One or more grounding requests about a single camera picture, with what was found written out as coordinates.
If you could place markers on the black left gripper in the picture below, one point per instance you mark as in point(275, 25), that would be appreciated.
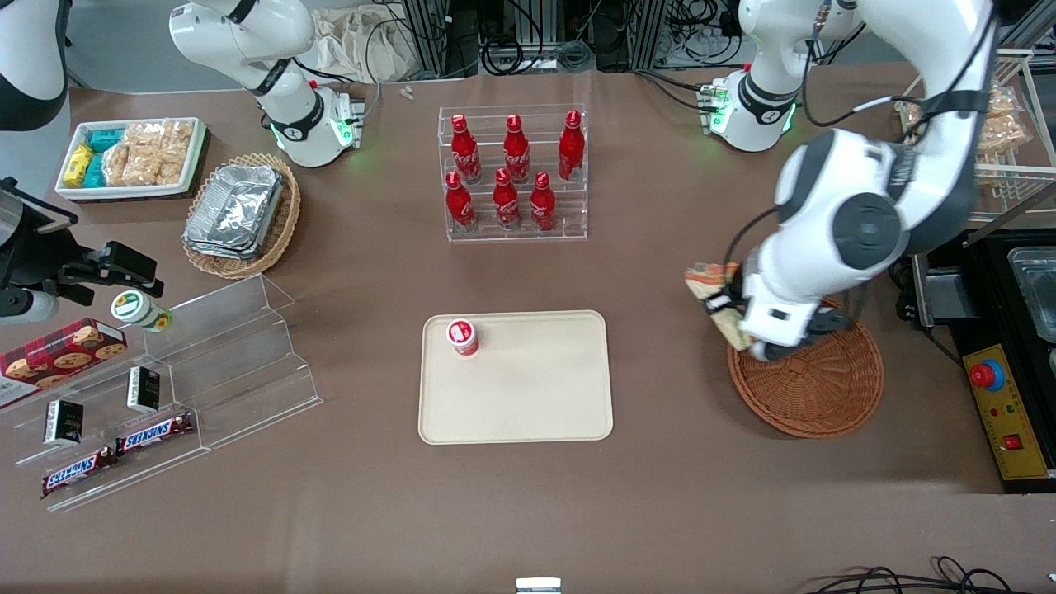
point(832, 320)

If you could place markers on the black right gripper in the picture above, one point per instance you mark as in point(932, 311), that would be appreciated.
point(35, 254)

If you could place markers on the triangular sandwich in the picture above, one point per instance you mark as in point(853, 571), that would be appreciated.
point(705, 279)

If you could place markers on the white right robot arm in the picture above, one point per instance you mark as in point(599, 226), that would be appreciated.
point(247, 33)

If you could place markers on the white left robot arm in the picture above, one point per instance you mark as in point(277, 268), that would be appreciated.
point(866, 223)

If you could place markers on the white rectangular snack tray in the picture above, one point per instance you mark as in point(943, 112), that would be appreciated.
point(124, 191)

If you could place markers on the round brown wicker basket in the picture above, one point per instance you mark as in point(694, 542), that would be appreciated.
point(825, 396)

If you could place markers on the oval light wicker basket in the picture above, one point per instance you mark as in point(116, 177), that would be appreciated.
point(285, 223)

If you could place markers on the beige plastic tray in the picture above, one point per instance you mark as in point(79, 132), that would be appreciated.
point(528, 396)

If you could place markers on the metal tray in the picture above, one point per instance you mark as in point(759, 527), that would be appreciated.
point(1035, 289)

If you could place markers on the green lidded cup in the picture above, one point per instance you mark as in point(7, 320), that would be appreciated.
point(134, 307)

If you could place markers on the small black box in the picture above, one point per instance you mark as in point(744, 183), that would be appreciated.
point(143, 389)
point(63, 422)

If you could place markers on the red plaid cookie box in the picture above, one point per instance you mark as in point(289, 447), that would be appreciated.
point(58, 355)

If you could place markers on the foil container stack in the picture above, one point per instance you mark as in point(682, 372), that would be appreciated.
point(235, 210)

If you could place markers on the clear rice cracker packet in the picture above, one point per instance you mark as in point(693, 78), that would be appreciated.
point(115, 165)
point(177, 132)
point(171, 165)
point(142, 167)
point(144, 134)

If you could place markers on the clear acrylic step display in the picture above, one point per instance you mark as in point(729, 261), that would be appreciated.
point(247, 363)

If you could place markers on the teal snack box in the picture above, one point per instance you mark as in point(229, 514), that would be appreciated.
point(94, 172)
point(106, 139)

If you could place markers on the yellow snack box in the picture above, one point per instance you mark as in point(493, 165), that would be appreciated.
point(78, 163)

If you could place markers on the snickers chocolate bar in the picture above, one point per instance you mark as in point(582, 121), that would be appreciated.
point(155, 433)
point(78, 472)

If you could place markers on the clear acrylic bottle rack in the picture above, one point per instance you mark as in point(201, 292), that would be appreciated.
point(569, 216)

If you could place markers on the red cola bottle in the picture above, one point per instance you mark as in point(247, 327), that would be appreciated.
point(459, 205)
point(506, 200)
point(465, 153)
point(542, 205)
point(516, 153)
point(571, 148)

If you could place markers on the grey metal box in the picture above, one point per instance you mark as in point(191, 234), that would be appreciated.
point(949, 297)

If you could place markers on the red lidded cup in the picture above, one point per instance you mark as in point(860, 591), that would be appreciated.
point(462, 335)

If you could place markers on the black equipment cart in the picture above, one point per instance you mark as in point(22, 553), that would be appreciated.
point(994, 289)

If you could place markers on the yellow emergency stop panel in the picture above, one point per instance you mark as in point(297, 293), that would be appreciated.
point(1011, 421)

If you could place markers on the clear fried snack packet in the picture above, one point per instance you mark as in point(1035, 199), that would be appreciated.
point(1002, 103)
point(1002, 139)

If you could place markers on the beige cloth bag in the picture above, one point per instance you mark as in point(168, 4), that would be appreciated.
point(363, 45)

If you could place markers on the white device edge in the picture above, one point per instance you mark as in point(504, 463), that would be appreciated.
point(538, 586)

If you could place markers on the aluminium frame rack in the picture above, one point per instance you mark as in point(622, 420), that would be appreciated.
point(429, 33)

